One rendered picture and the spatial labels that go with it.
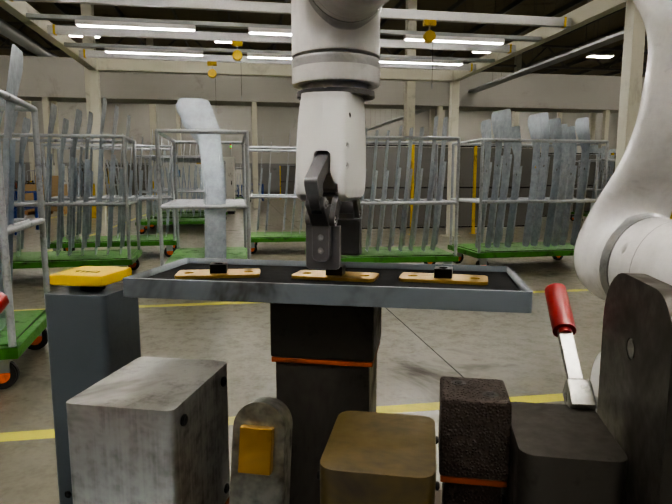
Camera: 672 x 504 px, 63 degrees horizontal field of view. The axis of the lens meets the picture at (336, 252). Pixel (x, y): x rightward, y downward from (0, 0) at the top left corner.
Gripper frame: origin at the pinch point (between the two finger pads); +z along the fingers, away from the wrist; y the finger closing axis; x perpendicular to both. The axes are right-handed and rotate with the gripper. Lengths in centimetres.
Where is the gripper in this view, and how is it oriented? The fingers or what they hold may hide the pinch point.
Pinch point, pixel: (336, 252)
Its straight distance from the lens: 55.3
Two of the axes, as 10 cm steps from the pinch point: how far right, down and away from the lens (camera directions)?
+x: 9.7, 0.3, -2.5
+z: 0.0, 9.9, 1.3
